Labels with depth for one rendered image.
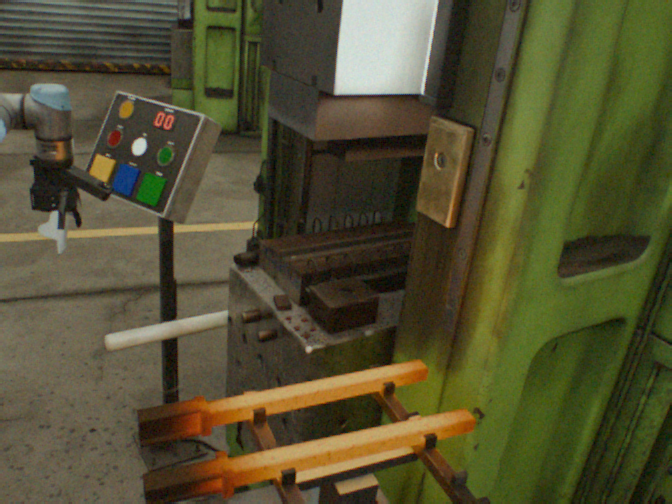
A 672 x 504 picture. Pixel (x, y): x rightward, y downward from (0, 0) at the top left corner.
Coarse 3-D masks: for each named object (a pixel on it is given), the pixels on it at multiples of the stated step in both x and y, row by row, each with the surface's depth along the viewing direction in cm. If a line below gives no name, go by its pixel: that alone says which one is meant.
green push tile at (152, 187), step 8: (144, 176) 155; (152, 176) 154; (144, 184) 154; (152, 184) 153; (160, 184) 152; (144, 192) 154; (152, 192) 153; (160, 192) 152; (144, 200) 153; (152, 200) 152
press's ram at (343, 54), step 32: (288, 0) 113; (320, 0) 104; (352, 0) 98; (384, 0) 102; (416, 0) 105; (288, 32) 114; (320, 32) 105; (352, 32) 101; (384, 32) 104; (416, 32) 108; (288, 64) 116; (320, 64) 106; (352, 64) 103; (384, 64) 107; (416, 64) 111
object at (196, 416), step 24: (312, 384) 91; (336, 384) 91; (360, 384) 92; (168, 408) 81; (192, 408) 82; (216, 408) 84; (240, 408) 84; (288, 408) 88; (144, 432) 80; (168, 432) 82; (192, 432) 83
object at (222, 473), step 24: (360, 432) 82; (384, 432) 83; (408, 432) 83; (456, 432) 87; (216, 456) 75; (240, 456) 76; (264, 456) 76; (288, 456) 77; (312, 456) 77; (336, 456) 79; (360, 456) 81; (144, 480) 70; (168, 480) 71; (192, 480) 71; (216, 480) 74; (240, 480) 74
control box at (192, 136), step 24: (120, 96) 166; (120, 120) 164; (144, 120) 160; (168, 120) 156; (192, 120) 153; (96, 144) 166; (120, 144) 162; (168, 144) 154; (192, 144) 151; (144, 168) 156; (168, 168) 153; (192, 168) 154; (168, 192) 151; (192, 192) 156; (168, 216) 152
